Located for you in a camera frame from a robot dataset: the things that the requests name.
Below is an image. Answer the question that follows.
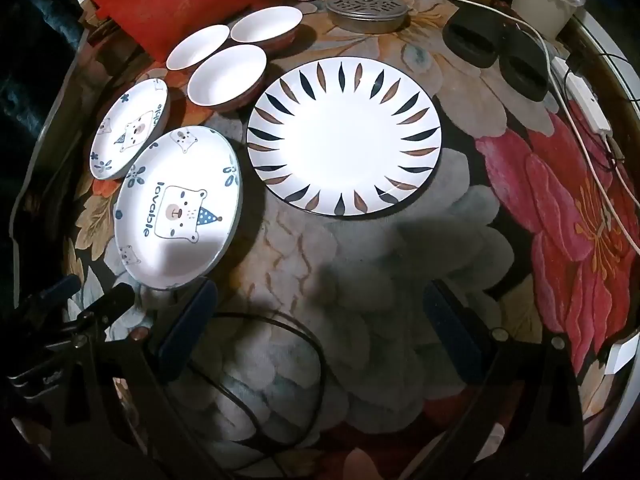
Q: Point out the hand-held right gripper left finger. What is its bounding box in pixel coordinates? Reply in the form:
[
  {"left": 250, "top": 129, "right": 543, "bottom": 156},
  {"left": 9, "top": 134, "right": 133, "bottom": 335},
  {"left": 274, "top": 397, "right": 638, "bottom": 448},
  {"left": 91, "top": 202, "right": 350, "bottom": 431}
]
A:
[{"left": 50, "top": 279, "right": 261, "bottom": 480}]

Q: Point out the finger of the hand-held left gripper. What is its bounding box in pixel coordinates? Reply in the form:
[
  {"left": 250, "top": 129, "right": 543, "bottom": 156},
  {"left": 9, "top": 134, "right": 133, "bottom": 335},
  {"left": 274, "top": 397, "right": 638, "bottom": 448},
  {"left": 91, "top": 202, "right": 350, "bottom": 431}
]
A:
[
  {"left": 15, "top": 275, "right": 82, "bottom": 322},
  {"left": 74, "top": 283, "right": 137, "bottom": 333}
]

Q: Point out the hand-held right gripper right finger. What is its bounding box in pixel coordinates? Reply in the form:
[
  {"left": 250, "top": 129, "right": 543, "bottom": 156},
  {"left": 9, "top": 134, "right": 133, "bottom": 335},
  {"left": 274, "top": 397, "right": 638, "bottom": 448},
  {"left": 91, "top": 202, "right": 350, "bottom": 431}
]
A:
[{"left": 424, "top": 280, "right": 587, "bottom": 480}]

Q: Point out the large white bear print plate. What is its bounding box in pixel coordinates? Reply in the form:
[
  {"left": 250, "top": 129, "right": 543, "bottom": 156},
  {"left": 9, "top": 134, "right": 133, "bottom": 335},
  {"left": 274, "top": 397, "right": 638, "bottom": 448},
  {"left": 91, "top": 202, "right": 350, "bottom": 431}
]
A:
[{"left": 114, "top": 127, "right": 244, "bottom": 291}]

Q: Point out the small white bear print plate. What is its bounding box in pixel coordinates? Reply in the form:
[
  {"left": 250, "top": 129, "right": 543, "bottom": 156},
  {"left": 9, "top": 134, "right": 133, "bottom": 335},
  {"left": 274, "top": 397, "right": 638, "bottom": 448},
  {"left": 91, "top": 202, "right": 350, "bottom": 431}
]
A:
[{"left": 89, "top": 79, "right": 171, "bottom": 181}]

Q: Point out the white plate with leaf rim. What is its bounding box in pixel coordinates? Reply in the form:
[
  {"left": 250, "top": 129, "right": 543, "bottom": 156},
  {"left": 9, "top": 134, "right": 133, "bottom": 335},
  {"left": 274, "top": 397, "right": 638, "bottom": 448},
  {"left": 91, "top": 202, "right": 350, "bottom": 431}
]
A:
[{"left": 246, "top": 57, "right": 443, "bottom": 218}]

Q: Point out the white bowl with red outside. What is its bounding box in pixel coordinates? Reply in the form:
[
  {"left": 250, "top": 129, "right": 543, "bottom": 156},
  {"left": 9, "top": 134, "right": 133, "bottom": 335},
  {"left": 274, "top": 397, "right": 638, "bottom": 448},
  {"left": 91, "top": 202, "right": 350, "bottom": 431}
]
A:
[
  {"left": 187, "top": 44, "right": 268, "bottom": 113},
  {"left": 166, "top": 25, "right": 231, "bottom": 72},
  {"left": 230, "top": 6, "right": 304, "bottom": 53}
]

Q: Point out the black slipper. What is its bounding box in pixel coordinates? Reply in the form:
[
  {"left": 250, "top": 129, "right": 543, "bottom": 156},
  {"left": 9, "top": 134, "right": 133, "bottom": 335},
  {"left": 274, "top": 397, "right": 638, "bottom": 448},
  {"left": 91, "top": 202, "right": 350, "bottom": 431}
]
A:
[
  {"left": 497, "top": 25, "right": 551, "bottom": 103},
  {"left": 442, "top": 2, "right": 506, "bottom": 68}
]

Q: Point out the white power strip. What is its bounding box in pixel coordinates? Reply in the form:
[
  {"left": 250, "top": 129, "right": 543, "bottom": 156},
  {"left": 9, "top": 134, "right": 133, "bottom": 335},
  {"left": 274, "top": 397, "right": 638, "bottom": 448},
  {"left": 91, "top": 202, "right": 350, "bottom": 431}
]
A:
[{"left": 550, "top": 56, "right": 612, "bottom": 133}]

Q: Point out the red bag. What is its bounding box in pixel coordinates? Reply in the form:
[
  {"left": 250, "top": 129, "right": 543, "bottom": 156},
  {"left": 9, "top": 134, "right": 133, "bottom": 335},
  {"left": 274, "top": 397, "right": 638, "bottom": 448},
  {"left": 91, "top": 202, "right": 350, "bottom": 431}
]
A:
[{"left": 77, "top": 0, "right": 296, "bottom": 63}]

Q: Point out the round metal tin perforated lid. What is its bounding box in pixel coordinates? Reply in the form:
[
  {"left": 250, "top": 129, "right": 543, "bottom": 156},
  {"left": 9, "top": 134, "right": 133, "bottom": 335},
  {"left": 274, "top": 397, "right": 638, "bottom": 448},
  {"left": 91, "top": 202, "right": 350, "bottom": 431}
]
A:
[{"left": 326, "top": 0, "right": 408, "bottom": 33}]

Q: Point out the black cable loop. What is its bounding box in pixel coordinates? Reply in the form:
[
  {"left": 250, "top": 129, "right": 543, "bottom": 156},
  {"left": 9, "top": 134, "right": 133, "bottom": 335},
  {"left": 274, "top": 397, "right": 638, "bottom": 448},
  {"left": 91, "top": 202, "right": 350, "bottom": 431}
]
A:
[{"left": 185, "top": 310, "right": 328, "bottom": 466}]

